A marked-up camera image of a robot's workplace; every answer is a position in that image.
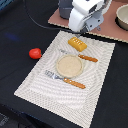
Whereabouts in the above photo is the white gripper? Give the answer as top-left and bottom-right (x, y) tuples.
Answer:
(68, 0), (109, 32)

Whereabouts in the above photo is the red toy tomato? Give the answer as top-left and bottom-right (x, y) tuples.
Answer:
(29, 48), (42, 59)

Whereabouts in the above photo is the grey toy pot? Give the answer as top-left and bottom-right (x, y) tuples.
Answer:
(58, 0), (73, 19)

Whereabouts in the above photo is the beige bowl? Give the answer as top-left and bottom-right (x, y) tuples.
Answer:
(116, 4), (128, 31)

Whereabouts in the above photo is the round wooden plate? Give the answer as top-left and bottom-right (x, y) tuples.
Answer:
(56, 55), (84, 78)

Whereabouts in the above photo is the woven beige placemat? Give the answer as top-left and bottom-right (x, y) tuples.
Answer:
(14, 31), (115, 128)

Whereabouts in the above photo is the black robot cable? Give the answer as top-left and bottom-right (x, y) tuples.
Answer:
(22, 0), (81, 35)

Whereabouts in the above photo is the knife with orange handle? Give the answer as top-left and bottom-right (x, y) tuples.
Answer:
(59, 49), (98, 62)

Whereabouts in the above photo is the fork with orange handle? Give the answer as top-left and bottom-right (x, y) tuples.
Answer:
(45, 70), (86, 89)

